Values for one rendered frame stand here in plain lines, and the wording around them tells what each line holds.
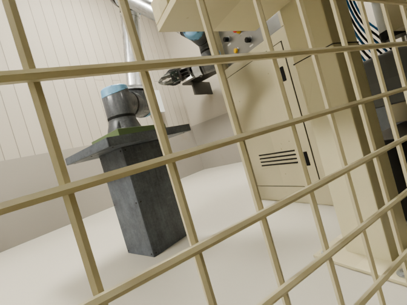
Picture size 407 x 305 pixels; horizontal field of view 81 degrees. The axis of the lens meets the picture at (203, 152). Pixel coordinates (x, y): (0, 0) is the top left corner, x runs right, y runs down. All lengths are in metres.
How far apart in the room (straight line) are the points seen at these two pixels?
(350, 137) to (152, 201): 0.92
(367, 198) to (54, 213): 3.10
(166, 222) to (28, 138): 2.41
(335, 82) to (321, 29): 0.15
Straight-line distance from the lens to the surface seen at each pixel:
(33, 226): 3.31
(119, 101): 1.35
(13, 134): 3.39
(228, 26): 0.83
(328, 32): 0.78
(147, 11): 1.42
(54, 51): 3.94
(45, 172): 3.36
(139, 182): 1.23
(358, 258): 0.89
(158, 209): 1.29
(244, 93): 1.53
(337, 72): 0.76
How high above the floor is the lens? 0.46
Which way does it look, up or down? 2 degrees down
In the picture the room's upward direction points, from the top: 16 degrees counter-clockwise
